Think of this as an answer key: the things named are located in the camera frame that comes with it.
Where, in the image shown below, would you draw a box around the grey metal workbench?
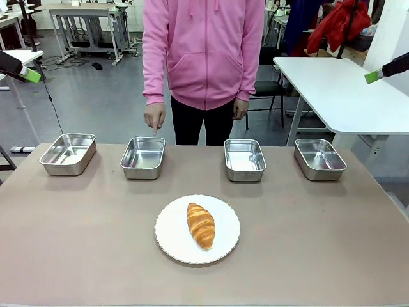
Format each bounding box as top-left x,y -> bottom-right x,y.
33,2 -> 132,67

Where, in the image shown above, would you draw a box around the red jacket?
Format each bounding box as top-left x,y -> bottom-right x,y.
307,0 -> 372,54

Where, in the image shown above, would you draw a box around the black folding chair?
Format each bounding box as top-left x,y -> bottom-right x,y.
245,46 -> 287,130

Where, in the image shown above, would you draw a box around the black hanging cable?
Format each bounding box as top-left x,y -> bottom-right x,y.
35,62 -> 65,135

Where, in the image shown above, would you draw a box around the black trousers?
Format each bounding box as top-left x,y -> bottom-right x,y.
170,95 -> 238,147

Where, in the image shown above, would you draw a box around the person's left hand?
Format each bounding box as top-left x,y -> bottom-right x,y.
232,98 -> 249,121

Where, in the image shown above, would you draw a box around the golden brown croissant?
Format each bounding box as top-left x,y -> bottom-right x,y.
186,202 -> 216,251

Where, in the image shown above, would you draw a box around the rectangular steel container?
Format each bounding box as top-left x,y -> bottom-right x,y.
120,136 -> 166,180
38,133 -> 97,177
293,138 -> 348,182
223,138 -> 267,183

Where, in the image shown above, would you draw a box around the white scalloped plate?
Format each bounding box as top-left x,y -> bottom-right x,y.
155,194 -> 241,265

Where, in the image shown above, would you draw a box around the pink zip hoodie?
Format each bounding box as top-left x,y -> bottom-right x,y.
141,0 -> 266,111

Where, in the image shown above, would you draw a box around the white side table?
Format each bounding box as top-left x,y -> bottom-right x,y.
272,56 -> 409,156

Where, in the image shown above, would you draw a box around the person's right hand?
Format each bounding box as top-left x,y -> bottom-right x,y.
143,102 -> 167,136

